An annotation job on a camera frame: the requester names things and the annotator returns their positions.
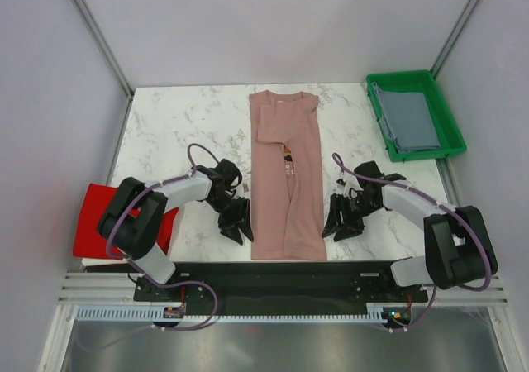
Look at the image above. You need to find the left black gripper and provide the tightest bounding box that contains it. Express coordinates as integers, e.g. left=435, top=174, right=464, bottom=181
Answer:
left=206, top=193, right=254, bottom=246

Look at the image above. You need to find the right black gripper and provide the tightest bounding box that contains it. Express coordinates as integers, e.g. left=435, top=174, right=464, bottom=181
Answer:
left=321, top=193, right=381, bottom=242

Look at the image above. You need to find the pink t shirt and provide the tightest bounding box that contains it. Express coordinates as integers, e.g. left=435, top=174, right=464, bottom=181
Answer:
left=249, top=91, right=327, bottom=260

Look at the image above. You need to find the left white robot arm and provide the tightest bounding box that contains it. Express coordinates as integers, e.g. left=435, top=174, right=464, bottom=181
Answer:
left=97, top=159, right=254, bottom=302

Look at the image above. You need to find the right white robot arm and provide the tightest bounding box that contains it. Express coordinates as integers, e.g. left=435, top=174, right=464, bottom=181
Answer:
left=322, top=153, right=498, bottom=301

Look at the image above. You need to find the grey blue folded shirt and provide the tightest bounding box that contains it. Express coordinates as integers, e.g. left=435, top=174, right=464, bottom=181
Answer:
left=373, top=83, right=441, bottom=153

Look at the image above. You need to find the green plastic bin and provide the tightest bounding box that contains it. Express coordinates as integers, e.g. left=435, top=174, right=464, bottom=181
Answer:
left=366, top=70, right=467, bottom=162

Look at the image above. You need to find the red folded t shirt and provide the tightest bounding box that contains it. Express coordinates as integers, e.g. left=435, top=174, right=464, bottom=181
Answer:
left=72, top=183, right=180, bottom=261

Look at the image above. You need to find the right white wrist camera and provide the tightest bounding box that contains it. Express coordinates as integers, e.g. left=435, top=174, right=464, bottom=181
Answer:
left=335, top=178, right=350, bottom=198

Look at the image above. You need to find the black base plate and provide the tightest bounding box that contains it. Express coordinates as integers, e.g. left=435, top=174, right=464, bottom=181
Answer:
left=153, top=261, right=428, bottom=314

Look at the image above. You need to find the light blue cable duct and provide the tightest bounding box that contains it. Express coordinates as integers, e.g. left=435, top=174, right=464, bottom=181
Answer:
left=75, top=305, right=387, bottom=323

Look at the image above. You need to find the aluminium front rail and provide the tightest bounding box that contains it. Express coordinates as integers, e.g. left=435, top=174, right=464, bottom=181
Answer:
left=58, top=273, right=508, bottom=307

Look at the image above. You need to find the right aluminium corner post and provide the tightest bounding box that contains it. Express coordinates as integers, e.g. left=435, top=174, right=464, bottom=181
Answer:
left=430, top=0, right=482, bottom=79

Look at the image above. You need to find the aluminium corner post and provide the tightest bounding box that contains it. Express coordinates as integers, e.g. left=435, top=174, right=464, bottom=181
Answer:
left=57, top=0, right=135, bottom=100
left=430, top=0, right=482, bottom=79

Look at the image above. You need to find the left aluminium corner post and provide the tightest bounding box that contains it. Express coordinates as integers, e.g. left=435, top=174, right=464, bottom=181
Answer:
left=57, top=0, right=135, bottom=100

